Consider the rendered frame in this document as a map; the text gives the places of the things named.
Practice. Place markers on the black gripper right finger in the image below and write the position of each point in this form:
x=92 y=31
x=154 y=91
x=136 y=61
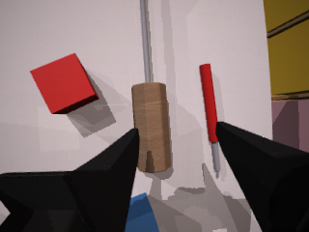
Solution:
x=274 y=177

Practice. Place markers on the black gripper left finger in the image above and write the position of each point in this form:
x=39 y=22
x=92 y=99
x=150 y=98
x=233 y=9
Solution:
x=99 y=191

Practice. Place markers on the brown wooden-handled tool with grey metal shaft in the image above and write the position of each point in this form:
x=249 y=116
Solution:
x=150 y=114

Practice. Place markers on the red cube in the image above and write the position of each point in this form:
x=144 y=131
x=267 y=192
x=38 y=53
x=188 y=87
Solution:
x=65 y=85

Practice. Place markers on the blue cube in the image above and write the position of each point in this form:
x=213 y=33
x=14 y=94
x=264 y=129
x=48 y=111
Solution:
x=140 y=217

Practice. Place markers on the red cylinder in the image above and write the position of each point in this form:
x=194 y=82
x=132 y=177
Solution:
x=211 y=116

